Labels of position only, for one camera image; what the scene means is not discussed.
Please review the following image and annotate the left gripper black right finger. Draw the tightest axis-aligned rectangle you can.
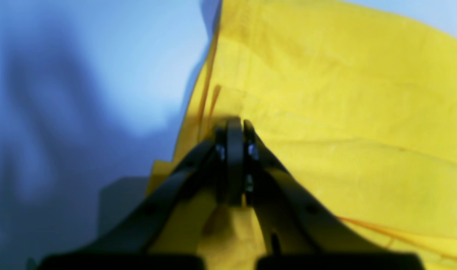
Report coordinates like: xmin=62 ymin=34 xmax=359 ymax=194
xmin=243 ymin=120 xmax=424 ymax=270

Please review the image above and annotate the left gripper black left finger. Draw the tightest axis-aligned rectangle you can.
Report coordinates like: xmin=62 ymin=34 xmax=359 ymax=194
xmin=38 ymin=119 xmax=245 ymax=270

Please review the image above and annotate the orange yellow T-shirt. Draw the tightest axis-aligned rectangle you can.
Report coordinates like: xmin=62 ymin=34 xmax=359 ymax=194
xmin=148 ymin=0 xmax=457 ymax=270

